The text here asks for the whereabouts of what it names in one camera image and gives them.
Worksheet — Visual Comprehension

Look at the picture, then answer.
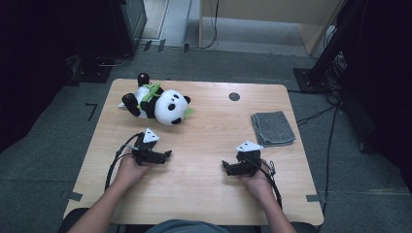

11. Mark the person's left hand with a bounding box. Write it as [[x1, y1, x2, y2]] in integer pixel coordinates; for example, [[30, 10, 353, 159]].
[[114, 154, 154, 192]]

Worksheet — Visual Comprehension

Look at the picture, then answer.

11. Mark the light wooden cabinet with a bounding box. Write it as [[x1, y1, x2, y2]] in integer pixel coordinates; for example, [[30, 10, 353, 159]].
[[197, 0, 346, 56]]

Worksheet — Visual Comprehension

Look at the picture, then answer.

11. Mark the dark curtain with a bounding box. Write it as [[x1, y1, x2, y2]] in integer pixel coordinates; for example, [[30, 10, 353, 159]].
[[0, 0, 77, 153], [338, 0, 412, 193]]

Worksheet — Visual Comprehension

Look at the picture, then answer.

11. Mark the looped black floor cable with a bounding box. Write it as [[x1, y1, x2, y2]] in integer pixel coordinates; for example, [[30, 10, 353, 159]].
[[94, 52, 134, 69]]

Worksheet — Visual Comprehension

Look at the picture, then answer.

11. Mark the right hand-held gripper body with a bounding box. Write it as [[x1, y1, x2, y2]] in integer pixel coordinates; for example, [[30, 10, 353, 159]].
[[235, 140, 264, 177]]

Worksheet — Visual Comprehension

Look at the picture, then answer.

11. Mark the grey towel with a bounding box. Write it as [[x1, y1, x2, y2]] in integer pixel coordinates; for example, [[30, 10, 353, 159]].
[[251, 111, 296, 148]]

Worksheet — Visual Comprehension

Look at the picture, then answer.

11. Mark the black flat floor base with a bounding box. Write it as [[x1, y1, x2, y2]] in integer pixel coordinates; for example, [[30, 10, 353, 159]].
[[68, 54, 113, 85]]

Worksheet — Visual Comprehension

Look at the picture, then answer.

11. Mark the black cabinet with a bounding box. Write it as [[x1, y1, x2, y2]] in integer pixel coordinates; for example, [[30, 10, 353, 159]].
[[108, 0, 149, 57]]

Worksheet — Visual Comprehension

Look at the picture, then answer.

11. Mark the tangled black cable bundle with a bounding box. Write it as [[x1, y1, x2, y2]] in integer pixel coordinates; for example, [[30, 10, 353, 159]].
[[323, 50, 348, 105]]

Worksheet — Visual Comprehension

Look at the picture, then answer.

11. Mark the black chair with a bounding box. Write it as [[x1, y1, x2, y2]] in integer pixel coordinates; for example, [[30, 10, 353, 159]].
[[57, 207, 95, 233]]

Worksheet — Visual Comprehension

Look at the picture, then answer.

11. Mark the panda plush toy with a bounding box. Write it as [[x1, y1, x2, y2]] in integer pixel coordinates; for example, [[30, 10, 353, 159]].
[[118, 72, 194, 126]]

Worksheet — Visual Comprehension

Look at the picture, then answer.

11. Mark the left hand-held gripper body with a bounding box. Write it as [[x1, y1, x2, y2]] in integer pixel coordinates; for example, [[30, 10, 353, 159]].
[[132, 127, 163, 166]]

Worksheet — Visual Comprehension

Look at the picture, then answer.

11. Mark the long black floor cable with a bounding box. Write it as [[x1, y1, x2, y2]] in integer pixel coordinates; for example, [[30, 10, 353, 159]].
[[319, 104, 340, 215]]

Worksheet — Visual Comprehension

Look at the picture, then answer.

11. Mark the hand-held gripper cable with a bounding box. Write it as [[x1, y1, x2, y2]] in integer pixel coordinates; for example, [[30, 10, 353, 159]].
[[251, 157, 284, 210], [104, 131, 145, 192]]

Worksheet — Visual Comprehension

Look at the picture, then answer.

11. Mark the black stand base plate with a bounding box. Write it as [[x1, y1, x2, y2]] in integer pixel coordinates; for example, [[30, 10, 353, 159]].
[[292, 67, 332, 95]]

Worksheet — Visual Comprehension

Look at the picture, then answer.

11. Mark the black metal stand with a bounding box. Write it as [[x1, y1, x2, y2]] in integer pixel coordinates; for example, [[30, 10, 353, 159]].
[[307, 0, 358, 83]]

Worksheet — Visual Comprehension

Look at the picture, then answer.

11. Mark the right hand-held gripper cable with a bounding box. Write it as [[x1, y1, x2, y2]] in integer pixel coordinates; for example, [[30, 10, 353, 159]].
[[251, 157, 284, 210]]

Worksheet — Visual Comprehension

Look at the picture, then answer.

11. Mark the black hanging cable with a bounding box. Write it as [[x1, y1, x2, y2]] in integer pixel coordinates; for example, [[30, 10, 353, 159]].
[[193, 0, 221, 50]]

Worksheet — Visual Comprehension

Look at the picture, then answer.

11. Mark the left hand-held gripper cable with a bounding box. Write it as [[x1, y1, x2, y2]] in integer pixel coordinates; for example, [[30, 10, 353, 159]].
[[104, 131, 145, 192]]

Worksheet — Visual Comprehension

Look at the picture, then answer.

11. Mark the person's right hand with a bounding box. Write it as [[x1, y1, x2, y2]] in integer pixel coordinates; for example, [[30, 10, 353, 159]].
[[245, 159, 276, 196]]

